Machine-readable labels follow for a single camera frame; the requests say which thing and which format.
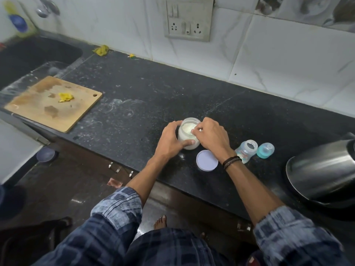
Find yellow blue soap bottle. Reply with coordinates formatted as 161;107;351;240
3;0;37;39

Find person's right hand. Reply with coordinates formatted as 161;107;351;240
190;116;241;166

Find blue plaid shirt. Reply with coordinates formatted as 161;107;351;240
32;186;351;266

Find black kitchen sink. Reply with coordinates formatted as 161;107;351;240
0;35;83;91

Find grey wall switch socket plate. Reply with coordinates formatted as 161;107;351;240
159;0;214;43

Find black wrist bands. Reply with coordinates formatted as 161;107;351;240
222;156;243;170

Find white appliance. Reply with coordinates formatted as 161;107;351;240
0;119;45;185

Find clear baby bottle teal print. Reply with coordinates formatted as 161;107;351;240
234;139;259;164

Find person's right forearm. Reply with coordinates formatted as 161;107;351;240
225;159;286;226

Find steel black electric kettle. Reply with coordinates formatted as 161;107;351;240
285;132;355;209

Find yellow peel scrap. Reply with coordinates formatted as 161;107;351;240
57;92;75;103

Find glass jar of white powder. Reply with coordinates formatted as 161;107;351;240
177;117;202;150

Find crumpled yellow cloth scrap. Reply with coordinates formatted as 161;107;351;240
92;44;110;57

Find person's left hand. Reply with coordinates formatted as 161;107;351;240
153;120;196;164

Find lavender round jar lid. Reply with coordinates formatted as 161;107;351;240
196;150;219;172

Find clear blue round lid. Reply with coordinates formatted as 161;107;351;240
36;147;57;163

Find teal baby bottle cap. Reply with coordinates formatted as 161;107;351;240
256;142;275;159

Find wooden cutting board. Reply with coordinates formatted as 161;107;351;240
4;75;103;134

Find person's left forearm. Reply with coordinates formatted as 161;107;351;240
126;156;168;207

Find person's left foot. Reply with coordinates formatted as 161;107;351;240
153;215;168;231

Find metal wall tap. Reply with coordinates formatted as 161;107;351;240
34;0;61;19

